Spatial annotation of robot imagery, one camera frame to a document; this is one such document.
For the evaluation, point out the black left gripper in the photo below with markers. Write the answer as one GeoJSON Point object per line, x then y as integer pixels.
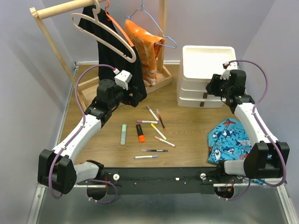
{"type": "Point", "coordinates": [136, 97]}

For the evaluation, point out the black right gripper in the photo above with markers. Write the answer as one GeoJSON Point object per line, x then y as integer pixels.
{"type": "Point", "coordinates": [215, 80]}

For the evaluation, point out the white marker pink cap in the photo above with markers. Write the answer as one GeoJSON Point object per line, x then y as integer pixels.
{"type": "Point", "coordinates": [147, 122]}

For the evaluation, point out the white three-drawer organizer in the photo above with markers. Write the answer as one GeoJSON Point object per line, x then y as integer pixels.
{"type": "Point", "coordinates": [196, 68]}

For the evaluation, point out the white marker yellow cap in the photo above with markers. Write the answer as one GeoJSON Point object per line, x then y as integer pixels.
{"type": "Point", "coordinates": [159, 132]}

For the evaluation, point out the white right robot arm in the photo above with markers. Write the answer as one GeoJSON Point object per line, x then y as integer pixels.
{"type": "Point", "coordinates": [268, 156]}

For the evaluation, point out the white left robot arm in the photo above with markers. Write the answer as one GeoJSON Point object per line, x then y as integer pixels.
{"type": "Point", "coordinates": [56, 168]}

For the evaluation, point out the white marker grey cap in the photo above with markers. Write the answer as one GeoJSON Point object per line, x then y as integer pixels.
{"type": "Point", "coordinates": [152, 113]}

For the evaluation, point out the red transparent pen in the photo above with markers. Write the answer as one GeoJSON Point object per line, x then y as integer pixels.
{"type": "Point", "coordinates": [160, 119]}

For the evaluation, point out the green transparent highlighter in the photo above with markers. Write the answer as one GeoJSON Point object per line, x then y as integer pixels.
{"type": "Point", "coordinates": [123, 134]}

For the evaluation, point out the black orange highlighter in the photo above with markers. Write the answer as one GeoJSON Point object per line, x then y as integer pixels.
{"type": "Point", "coordinates": [140, 133]}

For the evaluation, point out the black garment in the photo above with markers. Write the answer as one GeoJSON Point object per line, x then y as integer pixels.
{"type": "Point", "coordinates": [109, 57]}

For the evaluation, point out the white marker peach cap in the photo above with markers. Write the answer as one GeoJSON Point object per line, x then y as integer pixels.
{"type": "Point", "coordinates": [164, 141]}

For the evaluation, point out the orange tie-dye garment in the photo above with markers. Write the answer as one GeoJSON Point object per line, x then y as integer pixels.
{"type": "Point", "coordinates": [148, 47]}

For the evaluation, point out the blue shark print cloth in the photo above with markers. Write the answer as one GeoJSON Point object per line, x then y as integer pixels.
{"type": "Point", "coordinates": [228, 141]}

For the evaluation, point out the purple dark marker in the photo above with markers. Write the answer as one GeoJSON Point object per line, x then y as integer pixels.
{"type": "Point", "coordinates": [154, 150]}

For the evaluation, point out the white marker lilac cap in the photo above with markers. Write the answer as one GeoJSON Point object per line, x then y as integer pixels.
{"type": "Point", "coordinates": [146, 157]}

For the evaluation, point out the orange plastic hanger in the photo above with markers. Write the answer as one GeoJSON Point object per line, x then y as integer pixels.
{"type": "Point", "coordinates": [117, 24]}

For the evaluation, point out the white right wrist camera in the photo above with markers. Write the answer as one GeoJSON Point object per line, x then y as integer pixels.
{"type": "Point", "coordinates": [228, 66]}

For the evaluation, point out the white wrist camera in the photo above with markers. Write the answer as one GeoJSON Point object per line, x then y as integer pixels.
{"type": "Point", "coordinates": [122, 78]}
{"type": "Point", "coordinates": [228, 66]}

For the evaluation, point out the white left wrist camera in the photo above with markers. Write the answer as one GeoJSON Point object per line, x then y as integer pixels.
{"type": "Point", "coordinates": [122, 78]}

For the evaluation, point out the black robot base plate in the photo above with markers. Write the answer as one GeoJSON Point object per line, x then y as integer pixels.
{"type": "Point", "coordinates": [147, 181]}

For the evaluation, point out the aluminium frame rail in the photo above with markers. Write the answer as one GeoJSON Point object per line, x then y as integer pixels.
{"type": "Point", "coordinates": [260, 205]}

